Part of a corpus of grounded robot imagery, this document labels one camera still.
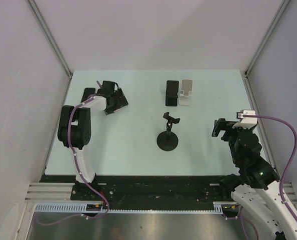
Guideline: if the blue phone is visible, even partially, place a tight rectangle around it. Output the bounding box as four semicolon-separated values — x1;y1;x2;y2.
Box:
81;87;96;103

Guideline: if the white phone stand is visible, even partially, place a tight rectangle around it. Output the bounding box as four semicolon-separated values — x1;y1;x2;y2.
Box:
178;79;193;106

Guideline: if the black round phone stand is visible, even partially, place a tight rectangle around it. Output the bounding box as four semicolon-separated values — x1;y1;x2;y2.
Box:
156;112;180;152

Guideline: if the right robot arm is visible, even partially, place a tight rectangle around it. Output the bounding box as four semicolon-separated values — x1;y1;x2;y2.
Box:
211;118;297;240

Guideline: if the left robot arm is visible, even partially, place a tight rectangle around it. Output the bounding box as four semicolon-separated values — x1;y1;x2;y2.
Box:
57;80;129;200

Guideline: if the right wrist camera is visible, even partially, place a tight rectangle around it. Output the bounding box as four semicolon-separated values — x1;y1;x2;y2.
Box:
233;109;258;129

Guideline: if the right aluminium corner post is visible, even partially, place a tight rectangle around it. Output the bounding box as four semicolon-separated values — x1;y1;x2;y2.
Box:
244;0;292;77

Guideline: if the aluminium corner post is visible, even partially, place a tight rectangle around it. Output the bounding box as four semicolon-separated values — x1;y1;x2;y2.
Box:
244;0;292;77
25;0;73;80

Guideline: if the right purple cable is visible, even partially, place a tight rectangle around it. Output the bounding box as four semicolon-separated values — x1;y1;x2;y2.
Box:
238;114;297;240

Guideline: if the purple cable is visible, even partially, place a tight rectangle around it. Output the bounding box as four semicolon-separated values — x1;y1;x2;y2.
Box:
34;79;111;227
238;114;297;240

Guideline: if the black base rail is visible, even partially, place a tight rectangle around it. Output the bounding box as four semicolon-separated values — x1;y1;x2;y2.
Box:
40;175;233;211

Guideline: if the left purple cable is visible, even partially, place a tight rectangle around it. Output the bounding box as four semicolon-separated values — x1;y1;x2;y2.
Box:
34;79;111;227

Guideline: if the left aluminium corner post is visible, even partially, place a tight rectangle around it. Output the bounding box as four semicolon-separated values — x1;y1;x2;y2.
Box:
25;0;73;80

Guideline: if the white cable duct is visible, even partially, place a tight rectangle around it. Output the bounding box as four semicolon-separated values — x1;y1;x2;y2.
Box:
34;202;226;215

